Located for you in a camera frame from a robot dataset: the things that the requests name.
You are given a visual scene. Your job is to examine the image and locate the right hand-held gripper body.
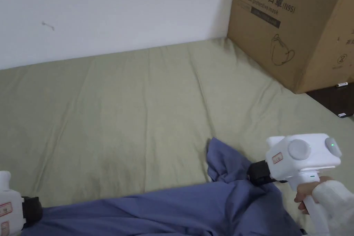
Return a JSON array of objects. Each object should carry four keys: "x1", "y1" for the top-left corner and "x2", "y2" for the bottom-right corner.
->
[{"x1": 247, "y1": 133, "x2": 343, "y2": 236}]

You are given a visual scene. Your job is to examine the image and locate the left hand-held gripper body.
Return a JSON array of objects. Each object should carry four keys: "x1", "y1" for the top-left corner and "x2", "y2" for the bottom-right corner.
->
[{"x1": 0, "y1": 171, "x2": 44, "y2": 232}]

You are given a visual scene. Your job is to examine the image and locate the blue shirt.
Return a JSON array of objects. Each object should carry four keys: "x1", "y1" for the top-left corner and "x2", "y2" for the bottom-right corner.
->
[{"x1": 26, "y1": 137, "x2": 306, "y2": 236}]

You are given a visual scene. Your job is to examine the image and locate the person's right hand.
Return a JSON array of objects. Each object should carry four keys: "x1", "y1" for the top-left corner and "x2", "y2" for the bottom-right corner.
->
[{"x1": 294, "y1": 180, "x2": 328, "y2": 215}]

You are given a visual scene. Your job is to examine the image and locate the brown cardboard carton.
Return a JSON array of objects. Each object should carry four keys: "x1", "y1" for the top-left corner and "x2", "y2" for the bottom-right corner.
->
[{"x1": 226, "y1": 0, "x2": 354, "y2": 95}]

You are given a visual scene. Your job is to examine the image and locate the bed with pale green sheet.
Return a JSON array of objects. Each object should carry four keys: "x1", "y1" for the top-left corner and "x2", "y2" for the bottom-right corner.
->
[{"x1": 0, "y1": 37, "x2": 354, "y2": 236}]

